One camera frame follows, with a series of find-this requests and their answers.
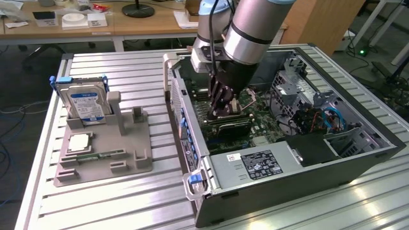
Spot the silver chipset heatsink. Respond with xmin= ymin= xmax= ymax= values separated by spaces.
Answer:
xmin=252 ymin=136 xmax=273 ymax=146

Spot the graphics card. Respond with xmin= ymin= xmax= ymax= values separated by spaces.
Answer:
xmin=202 ymin=117 xmax=252 ymax=142

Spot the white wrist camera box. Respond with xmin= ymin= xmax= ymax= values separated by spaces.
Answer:
xmin=190 ymin=45 xmax=224 ymax=73

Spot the green motherboard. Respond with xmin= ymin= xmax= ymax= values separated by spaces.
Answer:
xmin=190 ymin=86 xmax=290 ymax=155

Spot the black chair base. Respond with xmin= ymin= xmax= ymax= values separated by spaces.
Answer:
xmin=17 ymin=42 xmax=96 ymax=70

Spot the wooden cabinet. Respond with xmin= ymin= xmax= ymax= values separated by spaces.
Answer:
xmin=281 ymin=0 xmax=368 ymax=56

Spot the perforated metal disk bay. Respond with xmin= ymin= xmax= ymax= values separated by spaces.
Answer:
xmin=270 ymin=69 xmax=320 ymax=120

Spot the silver CPU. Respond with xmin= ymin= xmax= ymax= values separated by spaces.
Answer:
xmin=68 ymin=134 xmax=93 ymax=152

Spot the black RAM slot bank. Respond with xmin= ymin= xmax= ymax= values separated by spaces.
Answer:
xmin=192 ymin=86 xmax=210 ymax=101

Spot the metal socket cover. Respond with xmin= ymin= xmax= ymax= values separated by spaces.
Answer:
xmin=238 ymin=87 xmax=258 ymax=107

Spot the black open PC case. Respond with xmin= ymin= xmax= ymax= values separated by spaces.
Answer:
xmin=162 ymin=46 xmax=409 ymax=228

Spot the black air duct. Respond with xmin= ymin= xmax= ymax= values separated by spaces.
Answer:
xmin=285 ymin=133 xmax=342 ymax=168

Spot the blue wire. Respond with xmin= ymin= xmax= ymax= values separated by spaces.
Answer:
xmin=320 ymin=107 xmax=348 ymax=133

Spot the hard disk blue label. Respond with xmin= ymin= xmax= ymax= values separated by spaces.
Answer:
xmin=57 ymin=85 xmax=109 ymax=126

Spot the open cardboard box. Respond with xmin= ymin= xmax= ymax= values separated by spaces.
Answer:
xmin=185 ymin=0 xmax=201 ymax=23

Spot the white round holder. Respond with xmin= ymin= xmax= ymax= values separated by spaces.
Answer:
xmin=61 ymin=13 xmax=90 ymax=31

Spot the grey case handle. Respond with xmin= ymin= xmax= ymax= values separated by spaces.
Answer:
xmin=162 ymin=53 xmax=180 ymax=93
xmin=181 ymin=169 xmax=210 ymax=201

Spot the white labelled box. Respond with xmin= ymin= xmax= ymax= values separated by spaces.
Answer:
xmin=86 ymin=12 xmax=108 ymax=28

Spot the white paper stack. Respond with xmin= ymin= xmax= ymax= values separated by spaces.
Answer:
xmin=173 ymin=11 xmax=200 ymax=30

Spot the grey angled disk bay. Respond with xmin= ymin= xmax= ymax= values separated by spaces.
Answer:
xmin=324 ymin=126 xmax=382 ymax=159

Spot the clear plastic bag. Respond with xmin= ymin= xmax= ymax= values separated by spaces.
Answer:
xmin=0 ymin=0 xmax=25 ymax=17

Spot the black floor stand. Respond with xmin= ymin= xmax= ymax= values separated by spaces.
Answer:
xmin=370 ymin=61 xmax=409 ymax=83

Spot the grey power supply unit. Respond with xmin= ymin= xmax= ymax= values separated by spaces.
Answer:
xmin=206 ymin=141 xmax=304 ymax=189

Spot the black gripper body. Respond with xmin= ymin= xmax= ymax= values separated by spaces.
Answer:
xmin=217 ymin=59 xmax=260 ymax=93

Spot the black plastic bracket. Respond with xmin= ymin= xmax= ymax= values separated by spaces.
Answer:
xmin=292 ymin=109 xmax=321 ymax=134

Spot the hard drive with blue label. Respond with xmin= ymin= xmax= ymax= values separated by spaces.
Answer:
xmin=49 ymin=74 xmax=112 ymax=113

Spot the black round lamp base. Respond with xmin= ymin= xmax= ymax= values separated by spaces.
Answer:
xmin=121 ymin=0 xmax=157 ymax=18

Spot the red packet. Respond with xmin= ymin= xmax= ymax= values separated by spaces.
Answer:
xmin=92 ymin=2 xmax=112 ymax=13

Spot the white box black top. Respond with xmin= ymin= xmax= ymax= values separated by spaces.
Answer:
xmin=32 ymin=11 xmax=61 ymax=27

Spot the wooden desk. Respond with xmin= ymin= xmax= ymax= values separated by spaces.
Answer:
xmin=0 ymin=0 xmax=288 ymax=52

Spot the green RAM stick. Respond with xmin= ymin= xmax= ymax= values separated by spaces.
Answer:
xmin=76 ymin=150 xmax=125 ymax=161

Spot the grey parts rack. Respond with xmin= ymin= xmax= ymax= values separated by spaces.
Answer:
xmin=52 ymin=91 xmax=154 ymax=188

